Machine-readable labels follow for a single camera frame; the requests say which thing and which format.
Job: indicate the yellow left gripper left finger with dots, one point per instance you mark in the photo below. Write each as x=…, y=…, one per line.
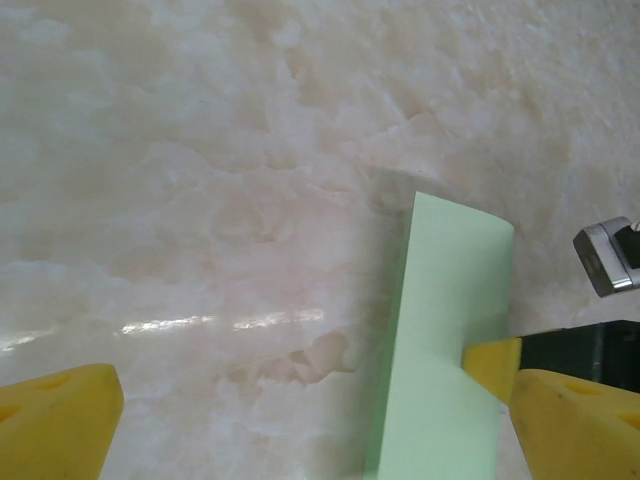
x=55, y=425

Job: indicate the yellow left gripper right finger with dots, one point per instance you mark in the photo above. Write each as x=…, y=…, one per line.
x=580, y=435

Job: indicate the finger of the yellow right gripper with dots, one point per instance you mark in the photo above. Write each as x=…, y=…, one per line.
x=492, y=367

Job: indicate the light green paper sheet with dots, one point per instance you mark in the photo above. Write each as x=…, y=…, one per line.
x=445, y=310

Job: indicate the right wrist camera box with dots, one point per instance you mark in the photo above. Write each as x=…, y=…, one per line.
x=605, y=260

